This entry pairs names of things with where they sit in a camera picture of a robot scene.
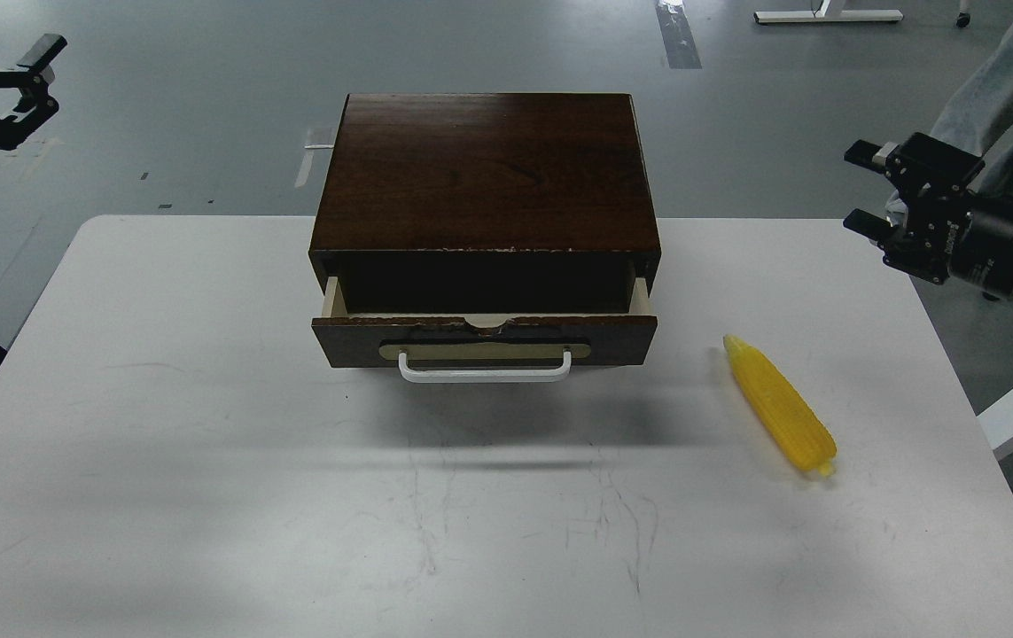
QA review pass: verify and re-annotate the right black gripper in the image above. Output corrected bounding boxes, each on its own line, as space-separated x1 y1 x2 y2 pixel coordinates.
843 132 997 293

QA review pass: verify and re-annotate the dark wooden drawer cabinet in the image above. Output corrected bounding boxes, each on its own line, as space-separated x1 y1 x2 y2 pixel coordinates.
310 92 663 315

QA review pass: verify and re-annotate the white desk leg base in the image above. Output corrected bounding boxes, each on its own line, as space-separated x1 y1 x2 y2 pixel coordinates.
753 1 904 25

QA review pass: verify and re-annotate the yellow corn cob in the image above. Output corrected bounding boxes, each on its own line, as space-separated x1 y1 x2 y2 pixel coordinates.
722 334 838 478

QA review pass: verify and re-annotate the wooden drawer with white handle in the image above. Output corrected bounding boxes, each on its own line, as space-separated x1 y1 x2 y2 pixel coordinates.
312 277 659 384

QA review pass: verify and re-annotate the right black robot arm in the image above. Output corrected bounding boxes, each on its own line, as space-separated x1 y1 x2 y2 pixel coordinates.
843 133 1013 299

